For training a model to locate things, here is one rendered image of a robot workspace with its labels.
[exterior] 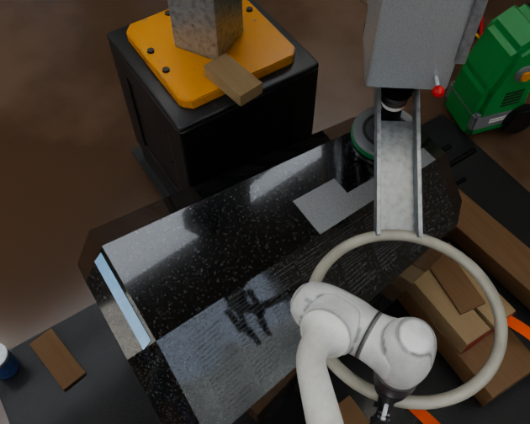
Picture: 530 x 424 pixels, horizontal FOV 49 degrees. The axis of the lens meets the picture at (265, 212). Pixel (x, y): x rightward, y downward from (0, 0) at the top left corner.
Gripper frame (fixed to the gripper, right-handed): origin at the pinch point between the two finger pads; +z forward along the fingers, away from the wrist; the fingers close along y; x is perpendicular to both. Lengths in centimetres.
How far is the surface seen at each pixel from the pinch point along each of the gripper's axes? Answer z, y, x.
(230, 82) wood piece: -7, 92, 72
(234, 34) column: -8, 117, 80
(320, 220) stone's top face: -2, 49, 28
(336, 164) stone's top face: -3, 70, 28
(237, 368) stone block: 15.2, 5.1, 38.0
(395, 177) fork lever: -14, 61, 10
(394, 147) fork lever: -17, 69, 13
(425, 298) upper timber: 57, 70, -12
